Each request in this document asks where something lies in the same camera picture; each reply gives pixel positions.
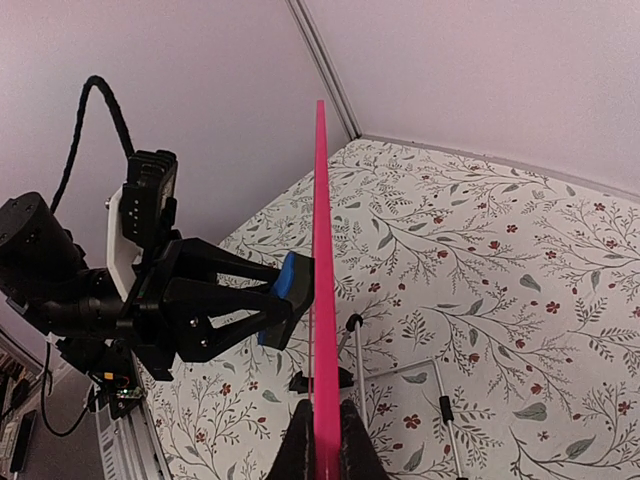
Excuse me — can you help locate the black stand foot left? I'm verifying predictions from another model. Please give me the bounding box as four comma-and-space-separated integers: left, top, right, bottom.
287, 368, 354, 394

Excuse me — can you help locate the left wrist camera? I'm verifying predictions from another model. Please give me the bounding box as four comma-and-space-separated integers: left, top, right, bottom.
106, 150, 178, 300

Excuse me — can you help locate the left aluminium frame post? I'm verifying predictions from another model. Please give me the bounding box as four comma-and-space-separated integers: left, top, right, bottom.
285, 0, 362, 141

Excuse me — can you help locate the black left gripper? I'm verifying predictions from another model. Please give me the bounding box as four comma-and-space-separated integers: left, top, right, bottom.
1, 192, 294, 381

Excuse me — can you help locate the metal wire easel stand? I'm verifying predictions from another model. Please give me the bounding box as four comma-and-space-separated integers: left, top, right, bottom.
338, 314, 467, 479

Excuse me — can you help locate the pink framed whiteboard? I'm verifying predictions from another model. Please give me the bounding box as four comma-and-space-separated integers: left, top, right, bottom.
311, 100, 341, 479

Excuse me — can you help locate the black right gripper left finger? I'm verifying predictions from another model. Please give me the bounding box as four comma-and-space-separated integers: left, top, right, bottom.
267, 399, 316, 480

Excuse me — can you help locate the floral table mat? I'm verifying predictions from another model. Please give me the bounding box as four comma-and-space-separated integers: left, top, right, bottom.
134, 137, 640, 480

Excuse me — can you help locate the blue whiteboard eraser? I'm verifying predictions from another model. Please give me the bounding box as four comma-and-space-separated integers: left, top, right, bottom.
258, 252, 315, 350

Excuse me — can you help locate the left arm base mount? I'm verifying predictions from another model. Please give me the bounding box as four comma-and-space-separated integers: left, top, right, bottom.
89, 347, 145, 420

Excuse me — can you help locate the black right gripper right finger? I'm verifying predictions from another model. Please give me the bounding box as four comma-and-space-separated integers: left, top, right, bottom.
340, 399, 389, 480

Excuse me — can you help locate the left black sleeved cable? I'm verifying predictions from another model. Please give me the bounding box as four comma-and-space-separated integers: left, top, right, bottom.
49, 74, 137, 209

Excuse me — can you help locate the front aluminium rail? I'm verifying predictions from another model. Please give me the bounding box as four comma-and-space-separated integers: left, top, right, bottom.
94, 384, 174, 480

